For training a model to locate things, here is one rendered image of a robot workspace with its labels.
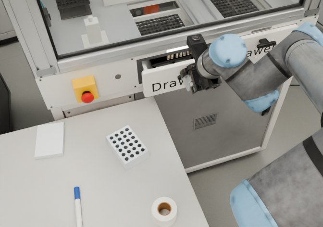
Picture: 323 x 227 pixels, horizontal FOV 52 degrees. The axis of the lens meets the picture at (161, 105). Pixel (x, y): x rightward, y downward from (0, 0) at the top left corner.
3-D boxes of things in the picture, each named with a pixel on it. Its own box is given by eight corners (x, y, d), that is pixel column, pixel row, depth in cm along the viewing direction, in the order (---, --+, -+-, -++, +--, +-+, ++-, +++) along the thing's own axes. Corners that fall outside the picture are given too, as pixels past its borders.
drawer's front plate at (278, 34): (291, 50, 129) (299, 26, 121) (222, 67, 124) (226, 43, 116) (288, 47, 130) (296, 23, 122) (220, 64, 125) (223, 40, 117)
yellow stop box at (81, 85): (99, 100, 111) (95, 84, 106) (78, 105, 110) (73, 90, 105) (96, 89, 115) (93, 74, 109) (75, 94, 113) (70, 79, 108)
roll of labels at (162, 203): (169, 232, 90) (169, 226, 87) (147, 220, 92) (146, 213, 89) (181, 209, 94) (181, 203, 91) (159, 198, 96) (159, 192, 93)
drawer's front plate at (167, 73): (222, 78, 120) (226, 54, 112) (144, 97, 114) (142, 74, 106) (220, 75, 121) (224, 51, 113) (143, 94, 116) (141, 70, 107)
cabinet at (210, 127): (267, 155, 194) (310, 45, 134) (91, 209, 174) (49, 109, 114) (203, 54, 254) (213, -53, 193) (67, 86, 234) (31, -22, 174)
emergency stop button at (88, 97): (95, 102, 109) (93, 94, 105) (83, 106, 108) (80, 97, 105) (93, 96, 110) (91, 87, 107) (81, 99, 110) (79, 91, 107)
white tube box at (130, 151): (149, 157, 106) (148, 150, 103) (126, 170, 103) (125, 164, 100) (129, 131, 112) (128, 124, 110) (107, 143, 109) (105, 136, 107)
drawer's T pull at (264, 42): (276, 44, 119) (277, 42, 118) (257, 49, 118) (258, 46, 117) (271, 39, 121) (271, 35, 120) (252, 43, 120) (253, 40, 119)
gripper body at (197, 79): (191, 94, 98) (202, 87, 87) (182, 67, 99) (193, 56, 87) (215, 88, 100) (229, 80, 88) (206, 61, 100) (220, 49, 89)
